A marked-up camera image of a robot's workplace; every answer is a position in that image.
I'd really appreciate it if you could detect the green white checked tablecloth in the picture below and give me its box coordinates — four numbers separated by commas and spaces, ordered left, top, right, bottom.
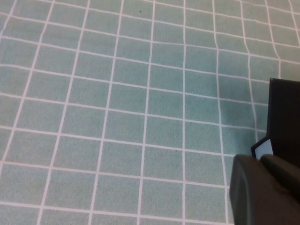
0, 0, 300, 225

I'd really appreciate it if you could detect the black glasses case blue print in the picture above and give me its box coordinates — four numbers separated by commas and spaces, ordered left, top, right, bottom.
250, 77, 300, 169

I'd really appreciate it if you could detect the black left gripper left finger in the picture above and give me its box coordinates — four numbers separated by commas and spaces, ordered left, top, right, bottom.
229, 154, 300, 225

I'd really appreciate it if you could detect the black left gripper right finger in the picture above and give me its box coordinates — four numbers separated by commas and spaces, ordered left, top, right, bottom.
260, 154, 300, 205

